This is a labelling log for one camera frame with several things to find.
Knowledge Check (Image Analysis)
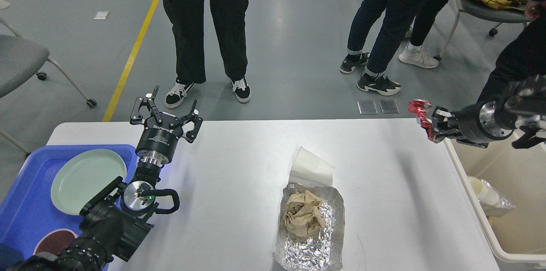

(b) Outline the person with white sneakers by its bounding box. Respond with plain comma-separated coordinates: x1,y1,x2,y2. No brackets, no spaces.
398,0,448,69

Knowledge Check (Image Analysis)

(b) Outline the green plate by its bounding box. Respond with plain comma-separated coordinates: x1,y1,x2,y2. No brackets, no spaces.
50,149,127,216

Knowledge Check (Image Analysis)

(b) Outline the person in black trousers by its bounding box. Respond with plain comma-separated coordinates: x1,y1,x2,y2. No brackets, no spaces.
158,0,251,108

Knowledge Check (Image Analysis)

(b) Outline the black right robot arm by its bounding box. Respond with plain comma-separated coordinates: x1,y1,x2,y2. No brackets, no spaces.
426,75,546,149

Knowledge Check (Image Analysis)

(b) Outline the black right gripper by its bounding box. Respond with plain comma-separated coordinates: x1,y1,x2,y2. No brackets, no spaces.
430,100,514,149

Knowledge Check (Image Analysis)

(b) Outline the blue plastic tray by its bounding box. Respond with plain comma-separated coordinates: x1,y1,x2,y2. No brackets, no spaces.
0,144,138,259

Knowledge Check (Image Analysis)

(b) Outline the grey chair right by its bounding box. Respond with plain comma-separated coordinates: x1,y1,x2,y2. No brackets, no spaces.
434,0,531,61

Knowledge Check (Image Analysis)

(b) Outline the person in dark jeans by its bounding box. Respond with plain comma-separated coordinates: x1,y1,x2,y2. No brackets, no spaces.
340,0,426,96

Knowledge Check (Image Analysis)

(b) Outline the red foil wrapper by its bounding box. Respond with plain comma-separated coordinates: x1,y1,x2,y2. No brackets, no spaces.
407,99,435,142

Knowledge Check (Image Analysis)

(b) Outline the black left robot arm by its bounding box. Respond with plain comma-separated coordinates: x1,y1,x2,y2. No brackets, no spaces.
6,86,203,271

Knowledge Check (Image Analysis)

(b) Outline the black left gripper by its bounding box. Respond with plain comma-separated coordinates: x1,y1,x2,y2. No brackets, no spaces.
130,85,203,165

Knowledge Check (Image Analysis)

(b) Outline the aluminium foil sheet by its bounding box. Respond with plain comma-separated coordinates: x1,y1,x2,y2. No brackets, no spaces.
273,182,345,271

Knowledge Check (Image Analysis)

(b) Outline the beige plastic bin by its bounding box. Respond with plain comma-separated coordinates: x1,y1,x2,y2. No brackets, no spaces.
444,131,546,269

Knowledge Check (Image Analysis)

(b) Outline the grey chair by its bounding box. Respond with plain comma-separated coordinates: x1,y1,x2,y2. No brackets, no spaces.
434,0,531,61
0,17,97,154

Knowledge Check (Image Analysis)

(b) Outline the crumpled brown paper on foil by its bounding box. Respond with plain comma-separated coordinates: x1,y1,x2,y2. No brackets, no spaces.
282,190,327,239

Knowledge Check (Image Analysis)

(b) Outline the grey chair left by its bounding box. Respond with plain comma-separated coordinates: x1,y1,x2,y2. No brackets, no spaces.
0,17,97,154

